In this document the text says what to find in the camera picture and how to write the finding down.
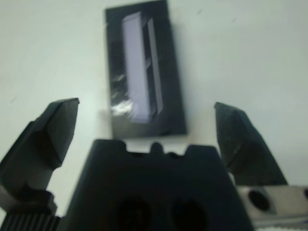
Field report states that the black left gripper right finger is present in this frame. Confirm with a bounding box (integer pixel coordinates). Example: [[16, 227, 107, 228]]
[[214, 102, 289, 186]]

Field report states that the black box lid silver print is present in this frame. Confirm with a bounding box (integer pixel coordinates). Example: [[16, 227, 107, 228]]
[[104, 0, 188, 140]]

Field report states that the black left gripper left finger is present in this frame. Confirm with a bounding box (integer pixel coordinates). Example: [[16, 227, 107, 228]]
[[0, 97, 80, 199]]

